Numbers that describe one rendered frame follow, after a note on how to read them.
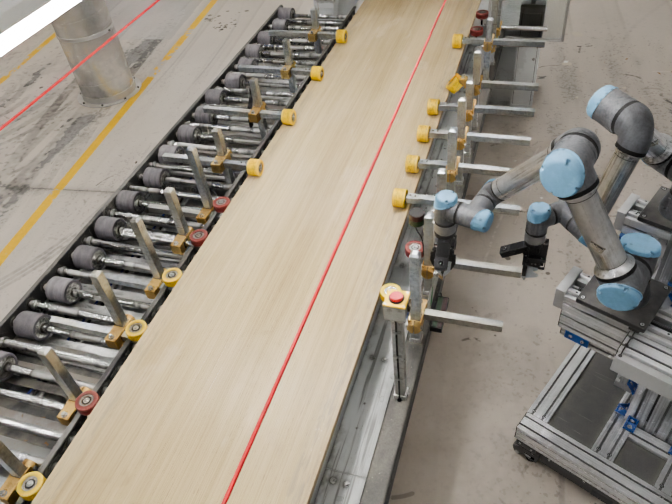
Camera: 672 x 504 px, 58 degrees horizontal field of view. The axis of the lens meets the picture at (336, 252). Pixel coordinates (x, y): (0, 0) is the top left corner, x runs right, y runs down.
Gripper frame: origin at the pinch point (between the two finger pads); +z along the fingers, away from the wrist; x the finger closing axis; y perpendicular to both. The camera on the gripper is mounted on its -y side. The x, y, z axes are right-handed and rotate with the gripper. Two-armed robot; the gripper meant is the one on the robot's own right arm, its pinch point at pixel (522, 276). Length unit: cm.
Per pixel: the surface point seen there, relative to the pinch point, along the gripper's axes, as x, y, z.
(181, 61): 306, -341, 83
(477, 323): -26.5, -13.5, 0.6
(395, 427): -68, -35, 13
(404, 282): 6, -49, 21
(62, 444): -109, -138, -1
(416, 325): -33.1, -34.7, -0.4
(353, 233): 4, -69, -7
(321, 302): -36, -70, -7
